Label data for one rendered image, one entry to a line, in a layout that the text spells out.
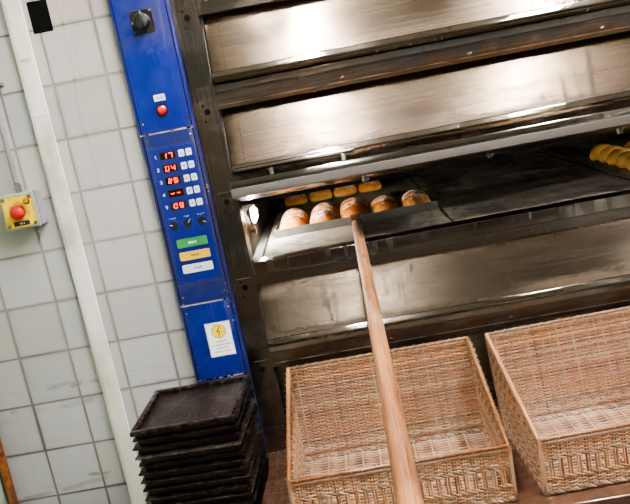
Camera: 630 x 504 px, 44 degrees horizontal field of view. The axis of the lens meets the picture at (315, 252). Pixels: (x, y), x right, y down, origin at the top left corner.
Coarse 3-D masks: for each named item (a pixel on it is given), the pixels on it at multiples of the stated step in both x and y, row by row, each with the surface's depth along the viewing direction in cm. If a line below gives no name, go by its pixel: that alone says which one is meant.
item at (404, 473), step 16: (352, 224) 247; (368, 256) 203; (368, 272) 183; (368, 288) 170; (368, 304) 159; (368, 320) 151; (384, 336) 139; (384, 352) 131; (384, 368) 124; (384, 384) 118; (384, 400) 113; (400, 400) 113; (384, 416) 108; (400, 416) 107; (400, 432) 102; (400, 448) 97; (400, 464) 93; (400, 480) 90; (416, 480) 90; (400, 496) 87; (416, 496) 86
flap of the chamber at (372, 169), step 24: (600, 120) 207; (624, 120) 207; (480, 144) 209; (504, 144) 208; (528, 144) 214; (360, 168) 210; (384, 168) 210; (408, 168) 222; (240, 192) 211; (264, 192) 211; (288, 192) 230
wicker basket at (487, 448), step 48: (288, 384) 226; (336, 384) 233; (432, 384) 231; (480, 384) 217; (288, 432) 207; (336, 432) 232; (384, 432) 231; (432, 432) 231; (480, 432) 228; (288, 480) 191; (336, 480) 190; (384, 480) 191; (432, 480) 191; (480, 480) 202
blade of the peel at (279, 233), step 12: (420, 204) 258; (432, 204) 258; (360, 216) 259; (372, 216) 259; (384, 216) 259; (396, 216) 259; (276, 228) 268; (288, 228) 260; (300, 228) 260; (312, 228) 260; (324, 228) 260
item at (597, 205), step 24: (624, 192) 228; (504, 216) 227; (528, 216) 227; (552, 216) 227; (576, 216) 227; (384, 240) 229; (408, 240) 229; (432, 240) 229; (264, 264) 231; (288, 264) 230; (312, 264) 230
